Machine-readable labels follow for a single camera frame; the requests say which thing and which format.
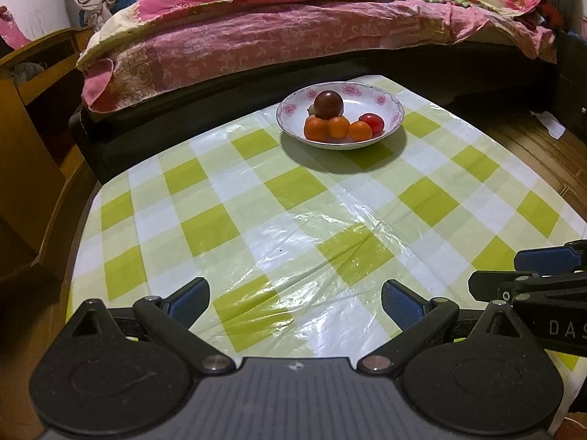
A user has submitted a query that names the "pink patterned bedsheet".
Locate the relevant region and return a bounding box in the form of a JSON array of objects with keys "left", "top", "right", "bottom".
[{"left": 81, "top": 7, "right": 558, "bottom": 114}]

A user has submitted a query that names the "wooden bedside cabinet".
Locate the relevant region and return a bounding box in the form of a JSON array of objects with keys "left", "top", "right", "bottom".
[{"left": 0, "top": 25, "right": 99, "bottom": 280}]

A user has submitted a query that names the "orange cherry tomato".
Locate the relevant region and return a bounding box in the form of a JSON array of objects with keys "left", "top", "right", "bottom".
[
  {"left": 349, "top": 120, "right": 372, "bottom": 143},
  {"left": 327, "top": 116, "right": 351, "bottom": 140},
  {"left": 304, "top": 117, "right": 330, "bottom": 143}
]

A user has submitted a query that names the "dark red cloth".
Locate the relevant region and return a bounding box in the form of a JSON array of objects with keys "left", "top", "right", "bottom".
[{"left": 536, "top": 0, "right": 565, "bottom": 28}]

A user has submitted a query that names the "green checked tablecloth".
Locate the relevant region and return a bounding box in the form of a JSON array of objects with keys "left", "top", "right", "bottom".
[{"left": 65, "top": 73, "right": 587, "bottom": 377}]

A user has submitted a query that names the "white plate pink floral rim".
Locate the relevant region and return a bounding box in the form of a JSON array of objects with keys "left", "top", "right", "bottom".
[{"left": 276, "top": 81, "right": 405, "bottom": 151}]

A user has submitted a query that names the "large reddish round fruit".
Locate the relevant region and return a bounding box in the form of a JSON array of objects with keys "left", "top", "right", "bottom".
[{"left": 313, "top": 90, "right": 344, "bottom": 117}]

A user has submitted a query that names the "dark bed frame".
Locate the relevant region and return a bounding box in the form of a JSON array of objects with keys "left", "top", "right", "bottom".
[{"left": 69, "top": 41, "right": 558, "bottom": 184}]

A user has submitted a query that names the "red cherry tomato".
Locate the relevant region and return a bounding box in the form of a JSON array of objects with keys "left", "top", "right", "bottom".
[{"left": 358, "top": 113, "right": 385, "bottom": 136}]

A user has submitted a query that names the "black cabinet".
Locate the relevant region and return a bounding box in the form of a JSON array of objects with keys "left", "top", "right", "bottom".
[{"left": 548, "top": 0, "right": 587, "bottom": 133}]

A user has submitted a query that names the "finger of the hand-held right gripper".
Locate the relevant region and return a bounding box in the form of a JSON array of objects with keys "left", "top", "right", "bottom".
[
  {"left": 468, "top": 269, "right": 587, "bottom": 303},
  {"left": 513, "top": 239, "right": 587, "bottom": 272}
]

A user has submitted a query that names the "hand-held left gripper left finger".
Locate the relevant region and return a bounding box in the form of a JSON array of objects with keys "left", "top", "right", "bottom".
[{"left": 59, "top": 277, "right": 237, "bottom": 375}]

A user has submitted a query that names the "pink cloth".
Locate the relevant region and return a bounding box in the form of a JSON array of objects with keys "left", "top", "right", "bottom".
[{"left": 0, "top": 5, "right": 35, "bottom": 51}]

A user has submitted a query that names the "grey cloth in cabinet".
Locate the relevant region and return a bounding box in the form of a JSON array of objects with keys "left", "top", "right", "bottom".
[{"left": 9, "top": 60, "right": 47, "bottom": 84}]

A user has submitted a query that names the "white paper scrap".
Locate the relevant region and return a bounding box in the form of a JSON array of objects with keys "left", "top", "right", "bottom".
[{"left": 529, "top": 110, "right": 566, "bottom": 139}]

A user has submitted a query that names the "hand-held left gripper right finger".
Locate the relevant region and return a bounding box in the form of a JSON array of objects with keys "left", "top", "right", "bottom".
[{"left": 357, "top": 279, "right": 528, "bottom": 375}]

